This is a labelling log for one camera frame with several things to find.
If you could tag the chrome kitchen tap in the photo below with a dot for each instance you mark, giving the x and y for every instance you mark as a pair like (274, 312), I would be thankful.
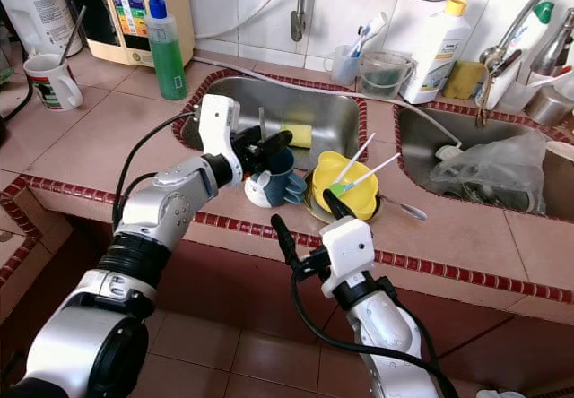
(558, 44)

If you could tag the clear plastic toothbrush cup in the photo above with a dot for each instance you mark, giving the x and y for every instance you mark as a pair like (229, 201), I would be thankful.
(341, 68)

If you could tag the teal bunny cup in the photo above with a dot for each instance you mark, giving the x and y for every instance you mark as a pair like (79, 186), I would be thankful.
(278, 194)

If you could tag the chrome faucet brass lever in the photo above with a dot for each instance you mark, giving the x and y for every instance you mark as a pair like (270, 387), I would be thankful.
(498, 57)

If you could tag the yellow plastic bowl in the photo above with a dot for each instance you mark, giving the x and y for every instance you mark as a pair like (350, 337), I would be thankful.
(327, 187)

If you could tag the white toothpaste tube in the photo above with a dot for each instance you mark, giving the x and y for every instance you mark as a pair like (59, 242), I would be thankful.
(374, 29)

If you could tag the steel fork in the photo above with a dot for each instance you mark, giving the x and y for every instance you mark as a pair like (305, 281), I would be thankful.
(408, 210)

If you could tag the blue toothbrush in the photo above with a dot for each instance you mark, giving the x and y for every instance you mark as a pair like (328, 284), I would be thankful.
(357, 44)

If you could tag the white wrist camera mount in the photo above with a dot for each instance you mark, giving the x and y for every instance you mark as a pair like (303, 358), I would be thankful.
(348, 246)
(217, 125)

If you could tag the chrome wall tap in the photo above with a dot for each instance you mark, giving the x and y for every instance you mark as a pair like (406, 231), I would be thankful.
(300, 12)

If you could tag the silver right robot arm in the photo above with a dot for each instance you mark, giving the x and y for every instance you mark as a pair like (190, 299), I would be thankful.
(381, 326)

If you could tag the beige water filter machine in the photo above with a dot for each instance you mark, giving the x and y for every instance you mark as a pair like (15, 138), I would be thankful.
(134, 17)

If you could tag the white training chopsticks green hinge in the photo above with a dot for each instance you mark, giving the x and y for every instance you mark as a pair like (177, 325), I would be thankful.
(337, 187)

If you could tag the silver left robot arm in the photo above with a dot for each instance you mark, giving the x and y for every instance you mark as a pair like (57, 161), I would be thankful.
(166, 205)

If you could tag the plain teal plastic cup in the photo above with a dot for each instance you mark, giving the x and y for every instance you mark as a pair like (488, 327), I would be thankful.
(285, 167)

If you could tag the white jug green cap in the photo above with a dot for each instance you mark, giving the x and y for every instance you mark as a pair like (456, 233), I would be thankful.
(36, 12)

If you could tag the steel cup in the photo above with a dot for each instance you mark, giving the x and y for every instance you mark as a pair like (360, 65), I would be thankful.
(549, 107)

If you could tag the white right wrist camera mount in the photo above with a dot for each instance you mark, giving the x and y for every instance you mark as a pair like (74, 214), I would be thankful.
(348, 246)

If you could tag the green dish soap bottle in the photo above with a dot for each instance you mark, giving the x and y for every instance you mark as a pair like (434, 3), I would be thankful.
(169, 66)

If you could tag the white detergent bottle yellow cap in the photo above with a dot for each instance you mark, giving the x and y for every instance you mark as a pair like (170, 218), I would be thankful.
(435, 57)

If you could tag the clear plastic bowl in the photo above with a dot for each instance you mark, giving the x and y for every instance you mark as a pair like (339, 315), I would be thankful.
(386, 80)

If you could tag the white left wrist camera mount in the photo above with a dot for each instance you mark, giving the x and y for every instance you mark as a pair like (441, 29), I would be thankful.
(217, 125)

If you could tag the mustard yellow sponge block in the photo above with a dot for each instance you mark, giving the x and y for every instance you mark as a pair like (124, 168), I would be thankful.
(465, 82)

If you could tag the white printed mug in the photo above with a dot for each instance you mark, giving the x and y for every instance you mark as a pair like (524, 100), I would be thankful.
(54, 89)

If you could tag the yellow dish sponge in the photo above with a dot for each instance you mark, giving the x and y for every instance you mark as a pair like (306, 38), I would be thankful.
(298, 135)

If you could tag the steel spoon in mug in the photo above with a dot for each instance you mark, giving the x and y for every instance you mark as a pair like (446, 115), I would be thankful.
(74, 35)

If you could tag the stainless steel plate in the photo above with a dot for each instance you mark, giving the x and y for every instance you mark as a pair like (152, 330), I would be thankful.
(321, 219)

